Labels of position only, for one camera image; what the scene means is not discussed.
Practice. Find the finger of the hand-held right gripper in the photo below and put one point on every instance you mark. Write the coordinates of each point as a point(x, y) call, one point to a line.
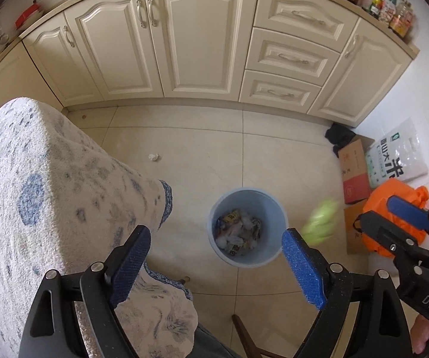
point(408, 209)
point(380, 227)

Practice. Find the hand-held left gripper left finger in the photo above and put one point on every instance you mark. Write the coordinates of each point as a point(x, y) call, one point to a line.
point(130, 264)

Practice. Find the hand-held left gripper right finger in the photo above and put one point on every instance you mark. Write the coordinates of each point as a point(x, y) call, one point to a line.
point(303, 268)

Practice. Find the light green wrapper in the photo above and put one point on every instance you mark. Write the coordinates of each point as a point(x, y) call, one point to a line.
point(320, 223)

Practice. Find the pile of wrappers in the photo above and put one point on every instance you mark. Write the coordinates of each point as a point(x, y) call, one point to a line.
point(238, 233)

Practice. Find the blue plastic bin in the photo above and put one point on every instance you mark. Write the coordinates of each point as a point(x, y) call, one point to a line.
point(236, 203)

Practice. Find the person's right hand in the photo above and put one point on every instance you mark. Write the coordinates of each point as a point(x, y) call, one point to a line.
point(421, 333)

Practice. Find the orange plastic bag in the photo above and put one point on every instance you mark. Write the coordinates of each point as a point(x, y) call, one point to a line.
point(382, 201)

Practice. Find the flat cardboard piece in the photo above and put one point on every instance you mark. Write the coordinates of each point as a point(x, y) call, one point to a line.
point(354, 236)

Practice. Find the white rice bag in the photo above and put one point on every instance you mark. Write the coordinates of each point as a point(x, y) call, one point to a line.
point(393, 156)

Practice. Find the cardboard box red base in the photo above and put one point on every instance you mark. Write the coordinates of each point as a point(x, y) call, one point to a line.
point(354, 167)

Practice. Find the dark wooden table leg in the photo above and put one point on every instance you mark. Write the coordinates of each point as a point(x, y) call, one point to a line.
point(248, 337)

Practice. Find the black cloth bundle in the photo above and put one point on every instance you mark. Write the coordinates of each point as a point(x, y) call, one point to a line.
point(339, 136)

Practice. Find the floral white tablecloth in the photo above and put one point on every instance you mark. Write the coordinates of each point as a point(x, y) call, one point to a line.
point(50, 194)

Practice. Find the small white paper ball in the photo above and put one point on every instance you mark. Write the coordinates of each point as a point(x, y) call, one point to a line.
point(154, 156)

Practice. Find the person's trousered leg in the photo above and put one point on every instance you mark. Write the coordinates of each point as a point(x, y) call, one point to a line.
point(208, 343)

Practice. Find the cream cabinet drawer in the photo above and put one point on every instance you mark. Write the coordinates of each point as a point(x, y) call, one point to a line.
point(292, 57)
point(279, 91)
point(303, 13)

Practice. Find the thin clear bottle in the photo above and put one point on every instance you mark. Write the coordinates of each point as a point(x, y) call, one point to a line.
point(388, 11)

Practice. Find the yellow cap bottle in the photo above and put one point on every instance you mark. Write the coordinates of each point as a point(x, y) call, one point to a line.
point(377, 2)

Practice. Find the narrow cream cabinet door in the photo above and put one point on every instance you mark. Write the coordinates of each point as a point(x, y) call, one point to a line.
point(58, 67)

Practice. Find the cream base cabinets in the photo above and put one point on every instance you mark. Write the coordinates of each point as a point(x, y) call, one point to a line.
point(9, 78)

